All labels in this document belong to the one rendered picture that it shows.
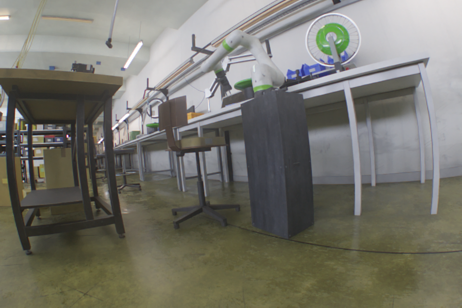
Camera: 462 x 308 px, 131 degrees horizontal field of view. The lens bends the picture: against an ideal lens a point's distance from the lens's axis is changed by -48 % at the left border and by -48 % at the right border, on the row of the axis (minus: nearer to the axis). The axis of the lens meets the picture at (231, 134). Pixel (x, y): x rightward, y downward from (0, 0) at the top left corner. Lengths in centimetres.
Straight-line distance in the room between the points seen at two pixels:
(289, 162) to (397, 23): 195
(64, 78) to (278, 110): 112
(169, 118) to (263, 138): 65
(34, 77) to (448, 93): 300
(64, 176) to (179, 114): 145
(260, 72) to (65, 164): 200
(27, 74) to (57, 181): 136
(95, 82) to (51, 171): 134
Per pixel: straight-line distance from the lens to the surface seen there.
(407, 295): 79
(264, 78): 127
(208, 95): 218
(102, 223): 137
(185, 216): 149
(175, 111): 137
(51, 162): 229
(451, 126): 229
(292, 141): 109
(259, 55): 156
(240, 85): 170
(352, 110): 133
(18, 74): 119
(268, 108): 109
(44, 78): 116
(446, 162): 230
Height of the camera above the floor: 52
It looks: 4 degrees up
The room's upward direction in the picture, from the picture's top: 6 degrees counter-clockwise
